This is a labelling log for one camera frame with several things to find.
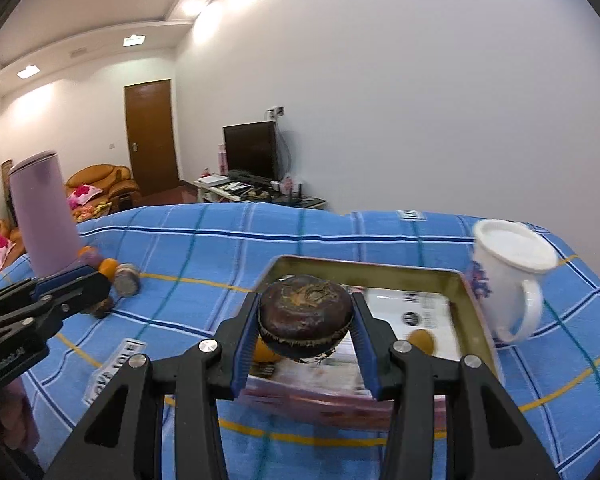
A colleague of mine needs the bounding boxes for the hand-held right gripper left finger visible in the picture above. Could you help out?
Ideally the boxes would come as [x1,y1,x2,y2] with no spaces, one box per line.
[42,290,261,480]

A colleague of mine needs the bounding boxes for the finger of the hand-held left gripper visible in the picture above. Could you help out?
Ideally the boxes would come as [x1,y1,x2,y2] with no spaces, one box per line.
[0,266,101,317]
[0,271,113,361]

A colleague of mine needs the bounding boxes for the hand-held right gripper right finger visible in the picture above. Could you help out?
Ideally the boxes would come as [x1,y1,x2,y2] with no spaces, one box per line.
[351,291,563,480]

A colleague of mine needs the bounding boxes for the pink tin box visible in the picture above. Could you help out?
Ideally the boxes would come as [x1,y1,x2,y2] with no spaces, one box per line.
[240,255,506,431]

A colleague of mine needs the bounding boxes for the person's left forearm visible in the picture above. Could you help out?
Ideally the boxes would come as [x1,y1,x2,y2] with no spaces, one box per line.
[0,375,43,466]

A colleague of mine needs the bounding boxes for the small orange kumquat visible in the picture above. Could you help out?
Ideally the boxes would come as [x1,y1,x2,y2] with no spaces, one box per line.
[407,329,437,356]

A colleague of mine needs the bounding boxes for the purple electric kettle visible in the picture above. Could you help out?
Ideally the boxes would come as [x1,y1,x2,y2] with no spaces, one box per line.
[7,150,83,278]

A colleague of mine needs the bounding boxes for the blue plaid blanket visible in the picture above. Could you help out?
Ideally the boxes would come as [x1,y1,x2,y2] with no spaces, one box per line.
[0,202,600,480]

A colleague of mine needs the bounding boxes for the white floral mug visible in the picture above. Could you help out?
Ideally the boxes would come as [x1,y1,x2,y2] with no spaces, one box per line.
[470,219,561,345]

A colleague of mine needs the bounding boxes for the white television stand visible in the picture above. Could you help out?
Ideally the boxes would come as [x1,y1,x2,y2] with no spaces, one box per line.
[194,175,327,211]

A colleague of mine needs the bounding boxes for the brown wooden door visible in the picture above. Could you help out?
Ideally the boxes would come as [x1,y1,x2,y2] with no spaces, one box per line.
[124,79,181,193]

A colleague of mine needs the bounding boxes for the black television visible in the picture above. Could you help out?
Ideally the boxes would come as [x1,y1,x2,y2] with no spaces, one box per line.
[222,121,281,181]

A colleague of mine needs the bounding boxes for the black power cable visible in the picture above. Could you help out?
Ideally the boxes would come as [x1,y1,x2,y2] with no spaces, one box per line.
[276,118,294,181]

